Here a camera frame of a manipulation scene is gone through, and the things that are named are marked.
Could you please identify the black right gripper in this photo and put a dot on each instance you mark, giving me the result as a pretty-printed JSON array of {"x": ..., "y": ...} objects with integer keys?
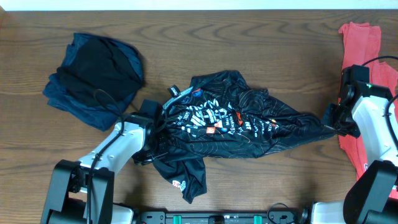
[{"x": 332, "y": 127}]

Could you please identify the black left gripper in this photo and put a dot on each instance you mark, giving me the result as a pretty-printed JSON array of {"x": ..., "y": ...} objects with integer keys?
[{"x": 143, "y": 161}]

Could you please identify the black printed cycling jersey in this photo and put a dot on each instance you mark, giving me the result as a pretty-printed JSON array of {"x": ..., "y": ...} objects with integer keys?
[{"x": 220, "y": 116}]

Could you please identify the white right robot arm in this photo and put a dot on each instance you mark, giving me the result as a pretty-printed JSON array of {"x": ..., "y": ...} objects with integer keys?
[{"x": 365, "y": 111}]

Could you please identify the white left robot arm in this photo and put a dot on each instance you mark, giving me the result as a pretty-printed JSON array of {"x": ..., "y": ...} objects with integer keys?
[{"x": 82, "y": 191}]

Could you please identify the navy blue folded garment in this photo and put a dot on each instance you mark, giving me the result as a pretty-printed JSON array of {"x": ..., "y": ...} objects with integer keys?
[{"x": 101, "y": 117}]

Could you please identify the black folded garment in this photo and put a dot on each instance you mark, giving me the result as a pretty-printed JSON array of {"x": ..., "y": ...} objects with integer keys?
[{"x": 102, "y": 64}]

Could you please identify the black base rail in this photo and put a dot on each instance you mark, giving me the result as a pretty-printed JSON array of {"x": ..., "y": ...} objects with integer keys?
[{"x": 276, "y": 214}]

